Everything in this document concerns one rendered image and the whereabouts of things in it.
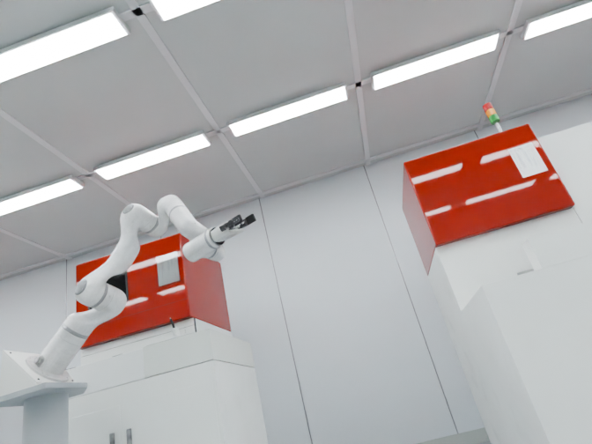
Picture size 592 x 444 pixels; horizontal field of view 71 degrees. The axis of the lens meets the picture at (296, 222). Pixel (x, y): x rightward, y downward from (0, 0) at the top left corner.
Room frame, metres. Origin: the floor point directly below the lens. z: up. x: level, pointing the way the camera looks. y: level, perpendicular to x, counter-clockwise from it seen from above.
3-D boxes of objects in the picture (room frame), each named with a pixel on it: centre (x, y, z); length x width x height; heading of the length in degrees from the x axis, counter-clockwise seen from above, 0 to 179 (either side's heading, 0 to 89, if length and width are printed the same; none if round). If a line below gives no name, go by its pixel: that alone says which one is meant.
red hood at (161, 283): (3.01, 1.16, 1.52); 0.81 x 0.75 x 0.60; 83
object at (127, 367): (2.10, 1.14, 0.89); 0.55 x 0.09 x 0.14; 83
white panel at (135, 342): (2.70, 1.20, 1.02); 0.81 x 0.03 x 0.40; 83
